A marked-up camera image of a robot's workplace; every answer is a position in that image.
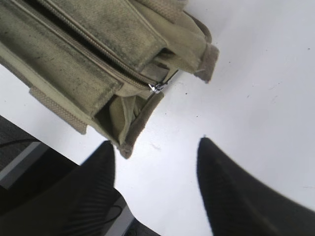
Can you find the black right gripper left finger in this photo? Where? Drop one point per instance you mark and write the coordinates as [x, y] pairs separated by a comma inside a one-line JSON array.
[[55, 197]]

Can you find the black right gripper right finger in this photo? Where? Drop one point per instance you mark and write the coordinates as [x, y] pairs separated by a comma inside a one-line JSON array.
[[237, 204]]

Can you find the silver metal zipper pull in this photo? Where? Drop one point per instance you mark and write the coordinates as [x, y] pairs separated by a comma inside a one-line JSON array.
[[157, 88]]

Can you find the olive yellow canvas bag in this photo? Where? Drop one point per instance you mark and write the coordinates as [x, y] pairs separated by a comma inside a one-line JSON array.
[[91, 61]]

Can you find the grey metal frame bar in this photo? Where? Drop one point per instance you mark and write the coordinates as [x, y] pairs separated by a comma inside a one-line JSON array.
[[20, 164]]

